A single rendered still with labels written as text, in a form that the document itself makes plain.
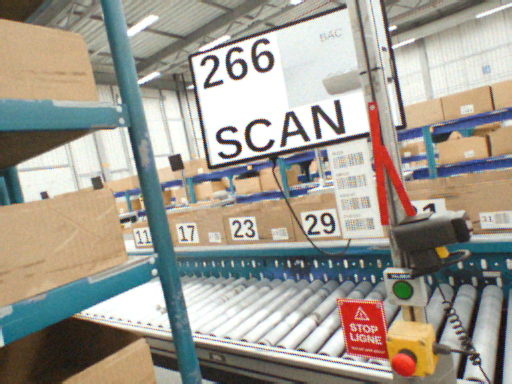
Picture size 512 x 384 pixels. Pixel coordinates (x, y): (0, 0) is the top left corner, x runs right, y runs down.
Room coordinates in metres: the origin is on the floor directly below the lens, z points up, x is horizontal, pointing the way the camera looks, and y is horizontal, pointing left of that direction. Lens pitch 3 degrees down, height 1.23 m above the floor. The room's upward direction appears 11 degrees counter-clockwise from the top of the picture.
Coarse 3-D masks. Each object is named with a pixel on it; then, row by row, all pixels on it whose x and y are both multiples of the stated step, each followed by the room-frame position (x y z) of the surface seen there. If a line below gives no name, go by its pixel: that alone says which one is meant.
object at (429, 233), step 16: (400, 224) 0.63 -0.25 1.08; (416, 224) 0.61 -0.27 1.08; (432, 224) 0.60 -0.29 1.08; (448, 224) 0.58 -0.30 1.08; (464, 224) 0.57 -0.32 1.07; (400, 240) 0.63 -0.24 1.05; (416, 240) 0.61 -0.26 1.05; (432, 240) 0.60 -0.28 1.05; (448, 240) 0.58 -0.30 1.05; (464, 240) 0.57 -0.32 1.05; (416, 256) 0.63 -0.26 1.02; (432, 256) 0.61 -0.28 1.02; (416, 272) 0.63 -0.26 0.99; (432, 272) 0.61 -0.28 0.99
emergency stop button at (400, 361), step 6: (396, 354) 0.62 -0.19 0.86; (402, 354) 0.61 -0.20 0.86; (396, 360) 0.61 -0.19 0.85; (402, 360) 0.61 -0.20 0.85; (408, 360) 0.60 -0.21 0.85; (396, 366) 0.61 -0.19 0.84; (402, 366) 0.61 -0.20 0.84; (408, 366) 0.60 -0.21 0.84; (414, 366) 0.60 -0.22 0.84; (396, 372) 0.62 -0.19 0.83; (402, 372) 0.61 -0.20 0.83; (408, 372) 0.60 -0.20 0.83; (414, 372) 0.60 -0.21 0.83
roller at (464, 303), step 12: (468, 288) 1.07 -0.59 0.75; (456, 300) 1.02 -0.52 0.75; (468, 300) 1.00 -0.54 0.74; (456, 312) 0.94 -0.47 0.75; (468, 312) 0.95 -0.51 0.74; (456, 324) 0.88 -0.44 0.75; (468, 324) 0.91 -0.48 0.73; (444, 336) 0.84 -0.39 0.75; (456, 336) 0.83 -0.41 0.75; (456, 348) 0.79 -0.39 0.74; (456, 360) 0.76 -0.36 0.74; (456, 372) 0.73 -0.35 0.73
